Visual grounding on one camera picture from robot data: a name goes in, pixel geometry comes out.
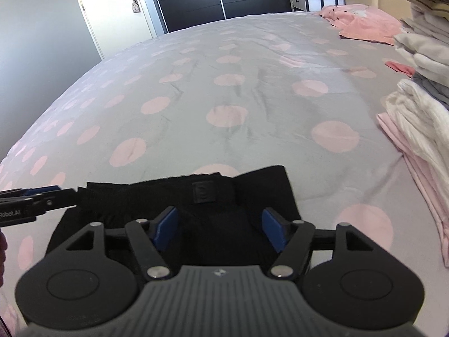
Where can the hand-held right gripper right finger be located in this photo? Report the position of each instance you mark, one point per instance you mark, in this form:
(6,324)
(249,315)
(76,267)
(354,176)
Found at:
(275,226)

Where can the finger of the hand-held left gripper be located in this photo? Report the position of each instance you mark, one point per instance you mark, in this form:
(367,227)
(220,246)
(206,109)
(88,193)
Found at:
(38,190)
(61,198)

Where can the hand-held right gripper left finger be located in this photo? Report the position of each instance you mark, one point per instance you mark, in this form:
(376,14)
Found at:
(167,226)

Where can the black shorts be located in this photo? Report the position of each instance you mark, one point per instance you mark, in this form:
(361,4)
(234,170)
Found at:
(210,214)

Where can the pink polka dot bed sheet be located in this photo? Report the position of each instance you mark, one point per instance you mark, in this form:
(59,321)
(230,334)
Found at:
(224,112)

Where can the pale pink folded garment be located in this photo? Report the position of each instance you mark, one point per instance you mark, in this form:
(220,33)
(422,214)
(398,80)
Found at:
(417,168)

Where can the white fluffy garment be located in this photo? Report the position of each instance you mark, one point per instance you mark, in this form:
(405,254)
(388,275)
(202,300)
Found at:
(417,119)

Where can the white door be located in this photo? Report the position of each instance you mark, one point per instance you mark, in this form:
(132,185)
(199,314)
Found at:
(112,7)

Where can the small red cloth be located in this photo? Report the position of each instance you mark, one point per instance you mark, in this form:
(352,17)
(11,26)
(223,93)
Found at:
(400,68)

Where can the small hanging door tag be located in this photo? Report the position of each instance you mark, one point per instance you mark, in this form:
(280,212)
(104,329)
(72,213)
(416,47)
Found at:
(135,6)

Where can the grey folded garment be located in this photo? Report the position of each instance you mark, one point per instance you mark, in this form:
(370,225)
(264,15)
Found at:
(433,87)

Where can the pink printed pillow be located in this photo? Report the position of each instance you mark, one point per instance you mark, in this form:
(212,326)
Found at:
(364,21)

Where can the white nightstand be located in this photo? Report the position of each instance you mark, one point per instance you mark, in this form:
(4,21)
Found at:
(308,1)

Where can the white folded garment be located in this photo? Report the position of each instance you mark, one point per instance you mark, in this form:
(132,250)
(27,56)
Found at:
(424,42)

